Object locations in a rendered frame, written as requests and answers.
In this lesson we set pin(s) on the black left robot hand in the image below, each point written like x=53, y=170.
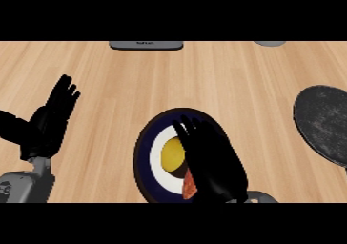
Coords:
x=47, y=127

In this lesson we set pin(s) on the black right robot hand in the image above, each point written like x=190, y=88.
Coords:
x=214, y=158

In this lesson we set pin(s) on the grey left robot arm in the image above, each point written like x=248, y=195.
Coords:
x=23, y=186

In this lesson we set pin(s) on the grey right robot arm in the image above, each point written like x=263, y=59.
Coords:
x=258, y=197

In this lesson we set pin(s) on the yellow lemon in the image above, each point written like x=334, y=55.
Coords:
x=172, y=155

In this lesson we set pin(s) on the dark blue and white plate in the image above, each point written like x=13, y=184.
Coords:
x=149, y=158

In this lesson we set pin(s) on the dark grey pan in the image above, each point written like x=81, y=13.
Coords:
x=329, y=127

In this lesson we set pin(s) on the orange-red food piece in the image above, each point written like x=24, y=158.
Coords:
x=189, y=187

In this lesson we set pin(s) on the dark grey flat appliance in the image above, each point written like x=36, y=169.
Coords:
x=146, y=45

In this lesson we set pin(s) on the grey rounded object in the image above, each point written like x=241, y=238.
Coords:
x=270, y=43

